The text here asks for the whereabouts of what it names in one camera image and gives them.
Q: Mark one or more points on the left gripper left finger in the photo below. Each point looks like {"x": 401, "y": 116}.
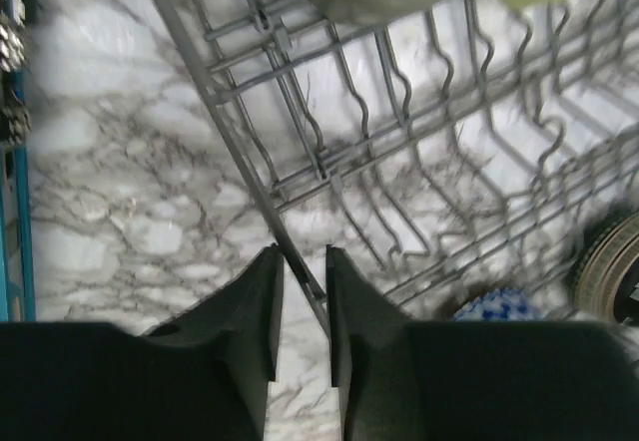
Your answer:
{"x": 201, "y": 375}

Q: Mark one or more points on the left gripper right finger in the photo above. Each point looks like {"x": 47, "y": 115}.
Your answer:
{"x": 402, "y": 379}

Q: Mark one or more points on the red and blue patterned bowl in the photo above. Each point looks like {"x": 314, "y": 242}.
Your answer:
{"x": 502, "y": 304}

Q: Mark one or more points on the dark patterned bowl cream inside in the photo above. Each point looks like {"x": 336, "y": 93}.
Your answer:
{"x": 604, "y": 279}

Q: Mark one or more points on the grey wire dish rack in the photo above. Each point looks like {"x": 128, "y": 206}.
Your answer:
{"x": 463, "y": 143}

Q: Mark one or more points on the dark grey flat box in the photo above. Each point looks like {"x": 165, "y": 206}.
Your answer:
{"x": 17, "y": 272}

